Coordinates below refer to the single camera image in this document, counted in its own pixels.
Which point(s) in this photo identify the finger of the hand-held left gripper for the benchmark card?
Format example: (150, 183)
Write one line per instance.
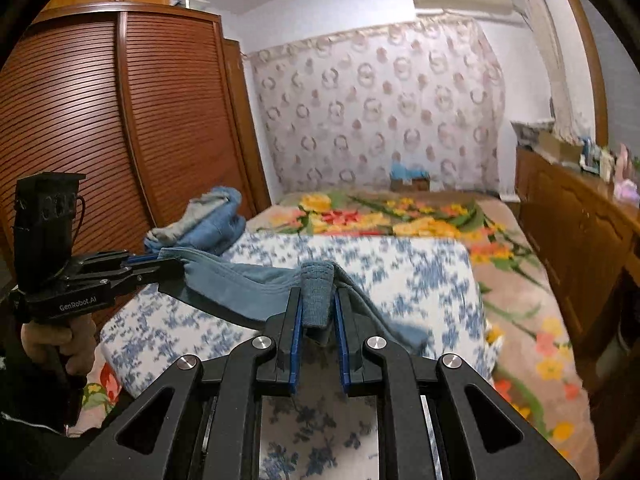
(145, 277)
(115, 261)

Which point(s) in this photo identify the wooden slatted wardrobe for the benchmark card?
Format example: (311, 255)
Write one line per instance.
(150, 125)

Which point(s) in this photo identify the folded blue jeans stack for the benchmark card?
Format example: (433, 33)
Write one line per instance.
(220, 220)

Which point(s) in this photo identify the teal pants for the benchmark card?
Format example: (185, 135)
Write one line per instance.
(240, 290)

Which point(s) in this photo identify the woven basket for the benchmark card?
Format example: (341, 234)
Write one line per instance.
(532, 131)

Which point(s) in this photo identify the sheer window curtain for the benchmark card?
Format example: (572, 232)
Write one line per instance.
(555, 60)

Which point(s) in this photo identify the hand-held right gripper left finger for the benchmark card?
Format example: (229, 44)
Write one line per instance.
(235, 400)

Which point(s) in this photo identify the wooden sideboard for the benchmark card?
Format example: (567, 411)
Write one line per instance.
(575, 230)

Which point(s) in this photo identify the pink bottle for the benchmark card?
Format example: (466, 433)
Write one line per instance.
(623, 162)

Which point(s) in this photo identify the cardboard box with blue cloth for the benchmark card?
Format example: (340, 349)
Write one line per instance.
(410, 177)

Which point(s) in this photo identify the person's left hand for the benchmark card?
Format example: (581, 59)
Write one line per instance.
(75, 345)

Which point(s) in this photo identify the folded grey pants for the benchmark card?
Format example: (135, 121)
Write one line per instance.
(172, 225)

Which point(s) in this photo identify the blue floral bed sheet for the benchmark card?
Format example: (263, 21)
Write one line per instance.
(400, 280)

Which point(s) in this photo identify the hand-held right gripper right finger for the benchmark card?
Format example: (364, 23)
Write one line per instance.
(400, 400)

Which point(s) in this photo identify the open cardboard box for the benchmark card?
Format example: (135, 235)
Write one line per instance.
(557, 149)

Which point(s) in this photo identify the person's left forearm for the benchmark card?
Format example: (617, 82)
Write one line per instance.
(30, 410)

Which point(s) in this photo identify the colourful floral blanket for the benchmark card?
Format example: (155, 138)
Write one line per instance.
(525, 320)

